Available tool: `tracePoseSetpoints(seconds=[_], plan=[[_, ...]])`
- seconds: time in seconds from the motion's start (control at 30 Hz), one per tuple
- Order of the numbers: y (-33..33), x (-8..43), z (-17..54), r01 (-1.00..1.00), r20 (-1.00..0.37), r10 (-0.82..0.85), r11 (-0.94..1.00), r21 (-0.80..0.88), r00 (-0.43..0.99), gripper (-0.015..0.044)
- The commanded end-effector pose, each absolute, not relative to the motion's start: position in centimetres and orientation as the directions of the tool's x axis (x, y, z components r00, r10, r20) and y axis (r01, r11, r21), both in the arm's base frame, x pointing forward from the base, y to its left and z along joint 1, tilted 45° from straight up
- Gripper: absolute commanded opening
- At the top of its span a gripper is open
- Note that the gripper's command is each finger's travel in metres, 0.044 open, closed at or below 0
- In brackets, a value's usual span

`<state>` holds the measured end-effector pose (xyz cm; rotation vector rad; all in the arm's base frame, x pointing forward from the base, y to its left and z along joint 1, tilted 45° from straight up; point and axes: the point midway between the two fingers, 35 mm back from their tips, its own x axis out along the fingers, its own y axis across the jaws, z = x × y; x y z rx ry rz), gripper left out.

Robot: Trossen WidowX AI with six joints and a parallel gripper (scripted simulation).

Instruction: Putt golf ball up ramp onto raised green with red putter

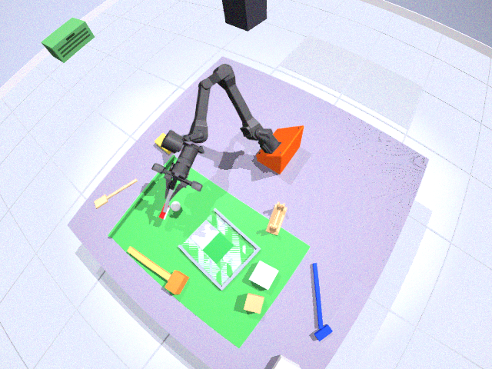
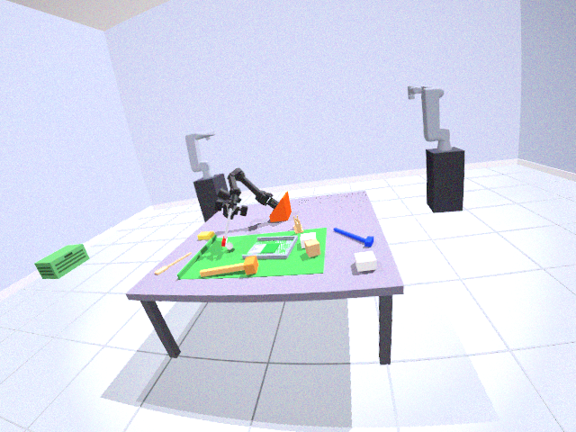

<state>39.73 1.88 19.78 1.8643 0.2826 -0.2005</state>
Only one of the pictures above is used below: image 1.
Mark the green flat mat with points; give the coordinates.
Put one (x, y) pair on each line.
(158, 239)

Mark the white golf ball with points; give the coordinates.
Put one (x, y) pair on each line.
(175, 206)

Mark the blue golf putter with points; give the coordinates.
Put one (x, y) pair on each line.
(324, 330)

